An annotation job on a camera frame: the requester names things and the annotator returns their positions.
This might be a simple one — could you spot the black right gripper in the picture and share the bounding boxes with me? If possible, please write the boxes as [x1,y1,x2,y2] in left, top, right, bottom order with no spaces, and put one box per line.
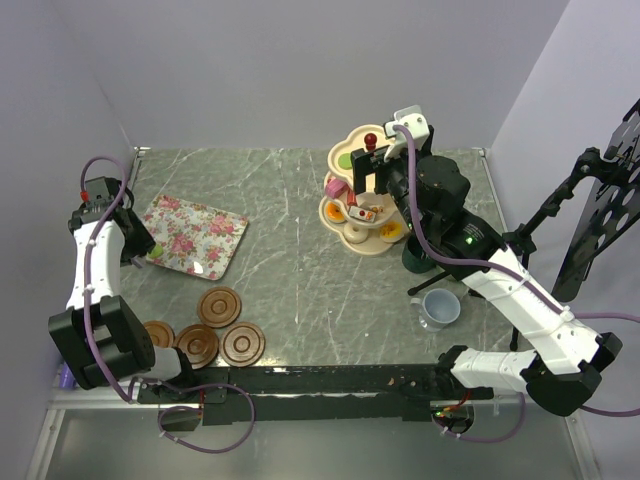
[351,139,433,237]

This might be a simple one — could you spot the green sandwich cookie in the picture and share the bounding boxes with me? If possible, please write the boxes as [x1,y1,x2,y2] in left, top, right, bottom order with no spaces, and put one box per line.
[147,244,163,259]
[338,153,352,170]

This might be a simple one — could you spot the dark green teacup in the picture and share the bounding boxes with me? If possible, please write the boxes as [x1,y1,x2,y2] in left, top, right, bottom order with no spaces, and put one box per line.
[401,237,437,274]

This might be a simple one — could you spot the white toy cake slice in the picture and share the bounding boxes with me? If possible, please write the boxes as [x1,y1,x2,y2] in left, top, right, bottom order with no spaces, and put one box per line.
[348,205,377,223]

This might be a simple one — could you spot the cream toy donut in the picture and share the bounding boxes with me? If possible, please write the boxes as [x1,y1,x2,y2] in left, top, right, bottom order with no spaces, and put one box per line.
[343,223,369,245]

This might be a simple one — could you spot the pink toy cake slice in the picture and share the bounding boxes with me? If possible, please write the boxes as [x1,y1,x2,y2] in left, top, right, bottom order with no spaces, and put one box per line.
[324,178,349,199]

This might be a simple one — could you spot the orange toy tart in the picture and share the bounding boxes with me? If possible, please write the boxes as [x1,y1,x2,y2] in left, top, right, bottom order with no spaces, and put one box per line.
[324,202,345,224]

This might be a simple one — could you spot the light blue mug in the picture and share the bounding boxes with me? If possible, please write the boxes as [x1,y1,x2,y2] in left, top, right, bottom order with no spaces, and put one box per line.
[410,288,461,332]

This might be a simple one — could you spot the brown wooden coaster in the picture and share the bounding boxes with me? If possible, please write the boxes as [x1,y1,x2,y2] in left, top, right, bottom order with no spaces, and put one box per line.
[220,322,266,367]
[143,321,175,348]
[174,324,219,370]
[196,286,242,328]

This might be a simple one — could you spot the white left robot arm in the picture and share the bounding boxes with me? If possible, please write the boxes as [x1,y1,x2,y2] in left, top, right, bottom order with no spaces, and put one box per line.
[48,177,198,402]

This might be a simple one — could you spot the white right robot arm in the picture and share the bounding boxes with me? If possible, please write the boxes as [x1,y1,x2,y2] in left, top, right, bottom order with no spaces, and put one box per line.
[350,125,622,417]

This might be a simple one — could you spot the yellow toy tart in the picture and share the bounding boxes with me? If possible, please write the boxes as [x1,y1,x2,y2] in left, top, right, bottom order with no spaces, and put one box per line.
[379,221,404,243]

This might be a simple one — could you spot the cream three-tier cake stand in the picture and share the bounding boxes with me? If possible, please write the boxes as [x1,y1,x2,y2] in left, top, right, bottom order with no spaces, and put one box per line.
[318,124,409,256]

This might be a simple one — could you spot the black tripod stand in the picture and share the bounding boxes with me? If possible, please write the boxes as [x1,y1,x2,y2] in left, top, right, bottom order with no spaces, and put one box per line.
[406,146,612,351]

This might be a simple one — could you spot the floral serving tray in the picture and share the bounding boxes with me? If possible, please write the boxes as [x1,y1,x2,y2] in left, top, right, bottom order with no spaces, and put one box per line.
[142,194,249,280]

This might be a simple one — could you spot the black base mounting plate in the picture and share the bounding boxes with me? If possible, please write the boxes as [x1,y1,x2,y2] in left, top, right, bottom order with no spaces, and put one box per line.
[138,364,494,426]

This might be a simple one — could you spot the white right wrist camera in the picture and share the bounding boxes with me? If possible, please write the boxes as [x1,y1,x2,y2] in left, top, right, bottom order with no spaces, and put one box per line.
[383,105,431,162]

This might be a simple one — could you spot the purple handle tool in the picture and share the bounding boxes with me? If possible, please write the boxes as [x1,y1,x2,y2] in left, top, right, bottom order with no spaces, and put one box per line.
[58,363,76,390]

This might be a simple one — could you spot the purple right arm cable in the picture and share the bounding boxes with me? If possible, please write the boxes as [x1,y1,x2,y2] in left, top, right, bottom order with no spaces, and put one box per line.
[392,123,640,444]

